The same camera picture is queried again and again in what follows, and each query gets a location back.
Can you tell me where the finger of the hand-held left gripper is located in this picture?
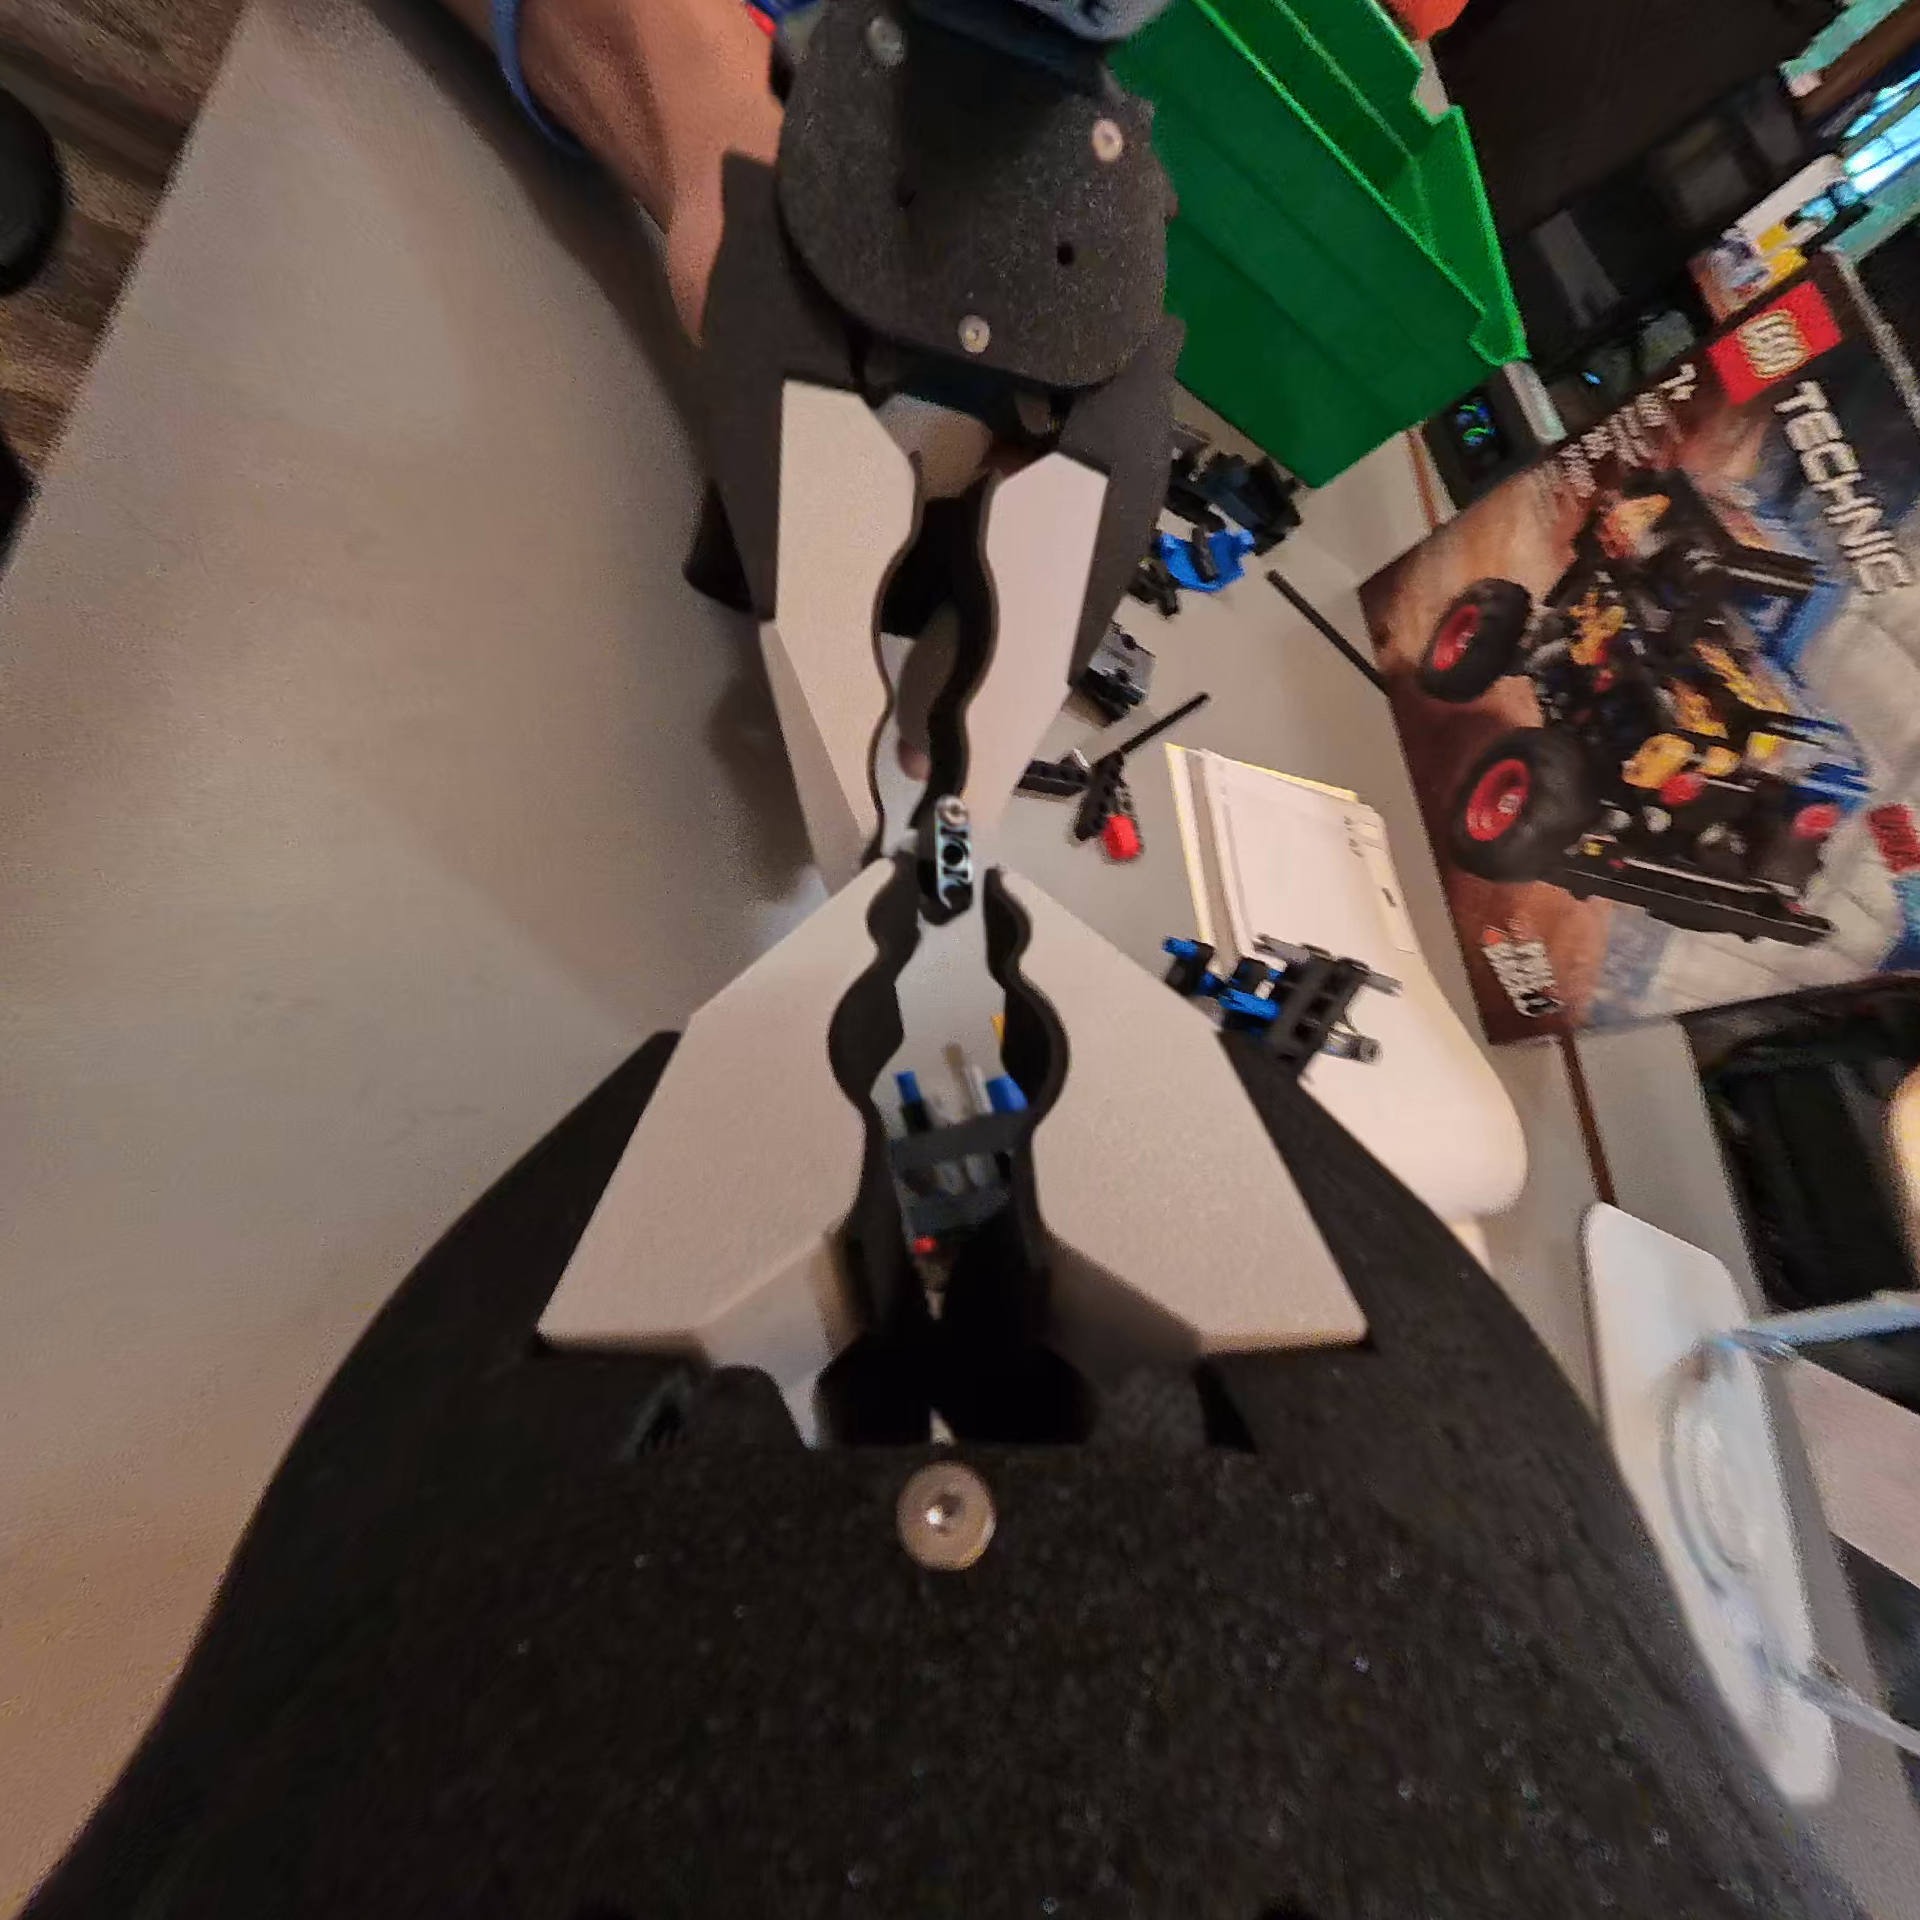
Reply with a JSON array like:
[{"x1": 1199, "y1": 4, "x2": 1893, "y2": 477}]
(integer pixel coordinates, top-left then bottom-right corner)
[
  {"x1": 756, "y1": 381, "x2": 933, "y2": 888},
  {"x1": 961, "y1": 449, "x2": 1121, "y2": 840}
]

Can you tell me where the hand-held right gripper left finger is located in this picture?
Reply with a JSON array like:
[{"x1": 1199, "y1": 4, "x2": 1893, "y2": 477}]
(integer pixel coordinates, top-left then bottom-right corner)
[{"x1": 537, "y1": 862, "x2": 933, "y2": 1449}]

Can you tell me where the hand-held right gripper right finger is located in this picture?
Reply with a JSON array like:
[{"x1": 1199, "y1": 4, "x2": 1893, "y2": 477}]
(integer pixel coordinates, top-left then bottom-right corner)
[{"x1": 983, "y1": 873, "x2": 1367, "y2": 1449}]

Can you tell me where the short black lego beam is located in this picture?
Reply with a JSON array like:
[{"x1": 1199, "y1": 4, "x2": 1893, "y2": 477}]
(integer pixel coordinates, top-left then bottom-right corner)
[{"x1": 919, "y1": 800, "x2": 988, "y2": 921}]

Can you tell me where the person's left forearm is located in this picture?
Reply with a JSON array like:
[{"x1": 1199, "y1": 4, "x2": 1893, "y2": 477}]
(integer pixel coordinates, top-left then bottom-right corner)
[{"x1": 504, "y1": 0, "x2": 799, "y2": 330}]

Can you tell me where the pile of loose lego pieces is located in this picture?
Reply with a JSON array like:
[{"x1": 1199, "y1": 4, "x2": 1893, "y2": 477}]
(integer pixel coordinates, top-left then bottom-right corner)
[{"x1": 1018, "y1": 428, "x2": 1308, "y2": 863}]

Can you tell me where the long black lego axle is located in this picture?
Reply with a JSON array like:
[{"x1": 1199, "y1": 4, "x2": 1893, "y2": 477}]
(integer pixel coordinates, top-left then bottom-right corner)
[
  {"x1": 1265, "y1": 566, "x2": 1389, "y2": 694},
  {"x1": 1095, "y1": 690, "x2": 1215, "y2": 769}
]

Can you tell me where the large black grey lego chassis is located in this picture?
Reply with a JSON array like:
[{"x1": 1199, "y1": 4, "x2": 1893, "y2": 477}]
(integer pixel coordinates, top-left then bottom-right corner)
[{"x1": 1161, "y1": 930, "x2": 1404, "y2": 1070}]

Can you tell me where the white lego instruction booklet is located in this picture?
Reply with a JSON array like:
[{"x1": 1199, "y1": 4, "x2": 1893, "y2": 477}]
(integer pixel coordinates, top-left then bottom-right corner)
[{"x1": 1169, "y1": 743, "x2": 1530, "y2": 1220}]

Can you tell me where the lego set box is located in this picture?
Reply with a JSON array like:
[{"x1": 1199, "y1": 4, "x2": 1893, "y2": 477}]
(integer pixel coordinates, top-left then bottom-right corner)
[{"x1": 1357, "y1": 246, "x2": 1920, "y2": 1045}]

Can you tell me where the green plastic storage bin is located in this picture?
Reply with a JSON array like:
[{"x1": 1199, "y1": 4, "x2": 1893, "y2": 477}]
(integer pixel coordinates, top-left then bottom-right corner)
[{"x1": 1111, "y1": 0, "x2": 1530, "y2": 489}]

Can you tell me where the blue wristband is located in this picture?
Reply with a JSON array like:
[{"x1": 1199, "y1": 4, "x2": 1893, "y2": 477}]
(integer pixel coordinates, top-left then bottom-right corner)
[{"x1": 497, "y1": 0, "x2": 591, "y2": 159}]

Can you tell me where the black device with lit screen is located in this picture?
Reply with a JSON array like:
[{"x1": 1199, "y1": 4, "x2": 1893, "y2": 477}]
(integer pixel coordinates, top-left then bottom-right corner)
[{"x1": 1425, "y1": 375, "x2": 1555, "y2": 484}]

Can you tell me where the white tablet stand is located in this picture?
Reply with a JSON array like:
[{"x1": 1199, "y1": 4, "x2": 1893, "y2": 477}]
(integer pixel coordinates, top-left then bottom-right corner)
[{"x1": 1581, "y1": 1199, "x2": 1920, "y2": 1807}]

